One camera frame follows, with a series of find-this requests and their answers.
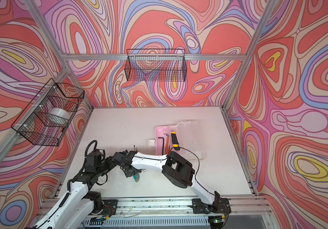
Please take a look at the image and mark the back wall wire basket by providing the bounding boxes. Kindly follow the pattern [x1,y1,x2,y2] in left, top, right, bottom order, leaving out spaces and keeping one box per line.
[124,48,187,82]

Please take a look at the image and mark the wall wire basket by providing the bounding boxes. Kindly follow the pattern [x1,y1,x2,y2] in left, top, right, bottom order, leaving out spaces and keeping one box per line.
[124,48,187,82]
[11,78,85,147]

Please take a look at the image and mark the pink plastic tool box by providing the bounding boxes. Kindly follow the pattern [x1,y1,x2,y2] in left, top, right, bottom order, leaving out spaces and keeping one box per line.
[147,120,207,160]

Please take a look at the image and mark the left wall wire basket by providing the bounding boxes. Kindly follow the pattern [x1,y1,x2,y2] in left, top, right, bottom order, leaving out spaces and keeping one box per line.
[11,78,85,147]

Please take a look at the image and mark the teal utility knife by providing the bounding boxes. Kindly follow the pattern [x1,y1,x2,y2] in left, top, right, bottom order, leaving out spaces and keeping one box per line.
[133,173,140,182]

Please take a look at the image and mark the aluminium front rail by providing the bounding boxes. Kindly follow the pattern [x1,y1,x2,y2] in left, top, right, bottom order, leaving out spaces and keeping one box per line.
[37,196,273,218]

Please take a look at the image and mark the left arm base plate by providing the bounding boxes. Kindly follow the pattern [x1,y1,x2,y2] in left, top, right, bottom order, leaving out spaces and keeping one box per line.
[88,199,118,217]

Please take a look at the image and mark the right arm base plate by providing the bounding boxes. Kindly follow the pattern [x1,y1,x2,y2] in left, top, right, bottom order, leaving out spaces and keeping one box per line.
[189,198,232,215]

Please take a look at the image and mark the black yellow box cutter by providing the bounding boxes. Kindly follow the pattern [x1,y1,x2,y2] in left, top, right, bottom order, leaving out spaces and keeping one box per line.
[171,131,181,151]

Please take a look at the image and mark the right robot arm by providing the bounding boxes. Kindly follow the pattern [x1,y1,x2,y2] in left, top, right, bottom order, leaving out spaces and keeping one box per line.
[112,151,220,213]

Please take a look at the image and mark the silver tape roll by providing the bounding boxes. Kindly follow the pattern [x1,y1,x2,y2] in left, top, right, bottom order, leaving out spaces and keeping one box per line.
[48,107,71,120]

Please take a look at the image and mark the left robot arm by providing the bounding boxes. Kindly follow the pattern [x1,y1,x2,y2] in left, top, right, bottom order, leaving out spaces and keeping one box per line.
[32,148,116,229]

